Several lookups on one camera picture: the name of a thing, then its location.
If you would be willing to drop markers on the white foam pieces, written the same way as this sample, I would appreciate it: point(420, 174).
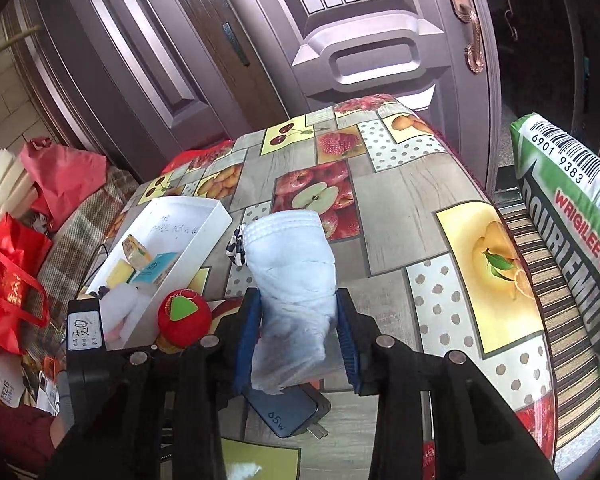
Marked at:
point(5, 185)

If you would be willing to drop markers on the striped seat cushion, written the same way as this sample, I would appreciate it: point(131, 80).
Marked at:
point(565, 320)

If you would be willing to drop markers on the black door latch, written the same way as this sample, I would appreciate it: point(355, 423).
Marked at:
point(236, 44)

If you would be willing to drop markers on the person's left forearm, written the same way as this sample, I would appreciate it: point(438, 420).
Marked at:
point(15, 435)

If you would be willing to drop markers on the teal box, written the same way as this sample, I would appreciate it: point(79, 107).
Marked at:
point(155, 267)

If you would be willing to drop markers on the zebra print cloth item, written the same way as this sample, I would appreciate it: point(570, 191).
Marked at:
point(236, 247)

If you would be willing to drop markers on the white face mask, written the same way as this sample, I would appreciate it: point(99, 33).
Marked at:
point(290, 270)

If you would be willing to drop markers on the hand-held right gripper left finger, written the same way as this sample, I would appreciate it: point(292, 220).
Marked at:
point(245, 345)

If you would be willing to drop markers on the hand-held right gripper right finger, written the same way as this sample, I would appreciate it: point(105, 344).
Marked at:
point(347, 345)

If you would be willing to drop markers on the red plastic bag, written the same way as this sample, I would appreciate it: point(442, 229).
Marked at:
point(65, 175)

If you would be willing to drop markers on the white fluffy plush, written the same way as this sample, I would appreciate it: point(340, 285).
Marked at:
point(122, 305)

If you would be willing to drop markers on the yellow sponge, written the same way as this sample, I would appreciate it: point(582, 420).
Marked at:
point(119, 274)

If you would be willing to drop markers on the purple panelled door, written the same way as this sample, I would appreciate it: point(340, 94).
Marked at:
point(280, 35)

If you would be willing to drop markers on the red tote bag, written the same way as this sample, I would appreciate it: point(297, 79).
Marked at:
point(10, 285)

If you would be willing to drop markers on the plaid blanket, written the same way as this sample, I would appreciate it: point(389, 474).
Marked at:
point(80, 240)

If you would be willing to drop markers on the black power charger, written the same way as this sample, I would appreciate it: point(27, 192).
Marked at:
point(280, 412)

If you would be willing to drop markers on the yellow and white box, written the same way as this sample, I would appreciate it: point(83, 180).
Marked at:
point(136, 252)

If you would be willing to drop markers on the white rectangular tray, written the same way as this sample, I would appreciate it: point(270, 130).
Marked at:
point(190, 220)

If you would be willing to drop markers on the red plush apple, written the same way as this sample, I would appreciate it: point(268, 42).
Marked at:
point(180, 330)

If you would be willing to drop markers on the green Wrigilee's gum packet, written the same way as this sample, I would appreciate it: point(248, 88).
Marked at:
point(570, 200)

